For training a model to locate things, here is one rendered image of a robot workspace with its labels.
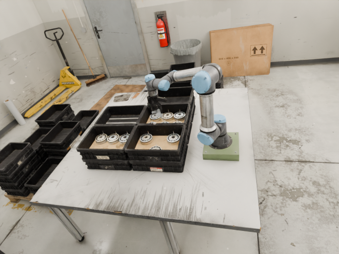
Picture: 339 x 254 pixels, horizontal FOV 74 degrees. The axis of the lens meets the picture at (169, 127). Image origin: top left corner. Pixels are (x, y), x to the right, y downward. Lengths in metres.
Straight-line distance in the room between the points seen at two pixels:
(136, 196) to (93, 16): 4.07
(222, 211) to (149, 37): 3.89
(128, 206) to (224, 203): 0.62
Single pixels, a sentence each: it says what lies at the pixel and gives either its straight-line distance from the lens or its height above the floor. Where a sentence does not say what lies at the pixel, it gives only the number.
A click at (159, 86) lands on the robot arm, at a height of 1.25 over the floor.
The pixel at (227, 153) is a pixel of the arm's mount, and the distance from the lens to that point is 1.67.
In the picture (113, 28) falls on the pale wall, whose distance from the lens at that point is 4.96.
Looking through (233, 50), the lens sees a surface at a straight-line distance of 4.39.
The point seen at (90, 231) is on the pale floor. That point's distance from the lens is 2.49.
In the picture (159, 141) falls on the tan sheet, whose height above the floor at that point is 0.83.
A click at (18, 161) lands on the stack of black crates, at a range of 2.84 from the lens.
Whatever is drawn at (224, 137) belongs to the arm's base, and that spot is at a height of 0.83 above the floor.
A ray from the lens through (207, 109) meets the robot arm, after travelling 1.41.
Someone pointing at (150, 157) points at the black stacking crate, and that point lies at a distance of 1.60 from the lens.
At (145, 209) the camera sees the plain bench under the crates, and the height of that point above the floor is 0.70.
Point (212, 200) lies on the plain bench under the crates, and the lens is 1.50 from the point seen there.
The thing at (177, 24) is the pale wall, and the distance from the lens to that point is 4.56.
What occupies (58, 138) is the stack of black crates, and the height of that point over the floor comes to 0.49.
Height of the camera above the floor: 1.94
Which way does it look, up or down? 36 degrees down
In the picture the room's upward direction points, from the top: 12 degrees counter-clockwise
